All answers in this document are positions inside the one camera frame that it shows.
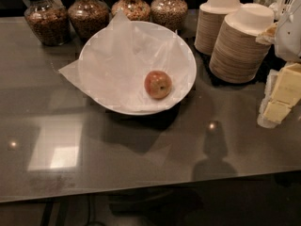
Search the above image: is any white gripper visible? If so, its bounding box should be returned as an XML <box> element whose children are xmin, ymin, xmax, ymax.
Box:
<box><xmin>256</xmin><ymin>4</ymin><xmax>301</xmax><ymax>128</ymax></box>

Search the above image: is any red apple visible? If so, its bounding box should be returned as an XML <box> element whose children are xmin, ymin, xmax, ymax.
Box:
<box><xmin>144</xmin><ymin>71</ymin><xmax>172</xmax><ymax>99</ymax></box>

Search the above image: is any black tray under bowl stacks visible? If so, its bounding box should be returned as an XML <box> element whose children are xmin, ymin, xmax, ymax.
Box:
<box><xmin>197</xmin><ymin>47</ymin><xmax>286</xmax><ymax>87</ymax></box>

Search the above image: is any white bowl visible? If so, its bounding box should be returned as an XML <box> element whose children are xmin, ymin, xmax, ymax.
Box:
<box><xmin>77</xmin><ymin>20</ymin><xmax>198</xmax><ymax>117</ymax></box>

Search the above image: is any front stack of paper bowls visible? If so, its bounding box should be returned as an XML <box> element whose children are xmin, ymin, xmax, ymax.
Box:
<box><xmin>209</xmin><ymin>3</ymin><xmax>274</xmax><ymax>84</ymax></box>

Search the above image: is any stack of paper bowls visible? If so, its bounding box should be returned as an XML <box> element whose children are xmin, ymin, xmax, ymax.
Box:
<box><xmin>209</xmin><ymin>3</ymin><xmax>274</xmax><ymax>84</ymax></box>
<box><xmin>194</xmin><ymin>0</ymin><xmax>242</xmax><ymax>56</ymax></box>

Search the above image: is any rear stack of paper bowls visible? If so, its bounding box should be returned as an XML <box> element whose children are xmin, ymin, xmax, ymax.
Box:
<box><xmin>194</xmin><ymin>0</ymin><xmax>242</xmax><ymax>56</ymax></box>

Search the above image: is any glass jar of light cereal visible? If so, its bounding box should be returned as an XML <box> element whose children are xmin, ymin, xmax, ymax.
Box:
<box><xmin>150</xmin><ymin>0</ymin><xmax>188</xmax><ymax>31</ymax></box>

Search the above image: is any glass jar of colourful cereal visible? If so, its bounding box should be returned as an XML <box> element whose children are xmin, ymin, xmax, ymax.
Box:
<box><xmin>111</xmin><ymin>0</ymin><xmax>151</xmax><ymax>22</ymax></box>

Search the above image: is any white paper liner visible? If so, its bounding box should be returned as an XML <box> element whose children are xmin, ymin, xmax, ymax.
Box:
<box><xmin>57</xmin><ymin>9</ymin><xmax>193</xmax><ymax>113</ymax></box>

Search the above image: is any glass jar of brown cereal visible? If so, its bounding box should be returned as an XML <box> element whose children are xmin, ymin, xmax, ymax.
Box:
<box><xmin>68</xmin><ymin>0</ymin><xmax>109</xmax><ymax>41</ymax></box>

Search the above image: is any glass jar of cereal, leftmost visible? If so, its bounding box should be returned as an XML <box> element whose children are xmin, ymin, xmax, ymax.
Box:
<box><xmin>24</xmin><ymin>0</ymin><xmax>71</xmax><ymax>46</ymax></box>

